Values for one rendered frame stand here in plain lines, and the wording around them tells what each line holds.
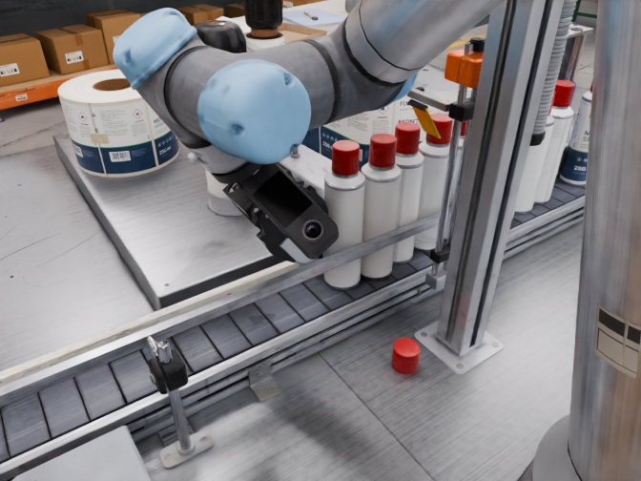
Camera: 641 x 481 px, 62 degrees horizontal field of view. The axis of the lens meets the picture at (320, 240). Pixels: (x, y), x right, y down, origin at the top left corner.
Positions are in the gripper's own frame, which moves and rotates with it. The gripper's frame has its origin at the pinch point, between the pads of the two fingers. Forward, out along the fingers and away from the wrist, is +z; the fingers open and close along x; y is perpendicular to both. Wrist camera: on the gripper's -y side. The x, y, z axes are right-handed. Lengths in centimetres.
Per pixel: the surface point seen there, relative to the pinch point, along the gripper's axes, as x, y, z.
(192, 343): 18.9, 0.8, -4.6
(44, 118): 41, 344, 84
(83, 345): 26.9, 3.9, -13.2
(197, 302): 15.1, 3.7, -6.3
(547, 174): -38.8, -1.7, 21.8
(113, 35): -35, 380, 84
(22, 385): 29.9, -3.7, -20.4
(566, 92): -46.0, -0.9, 10.1
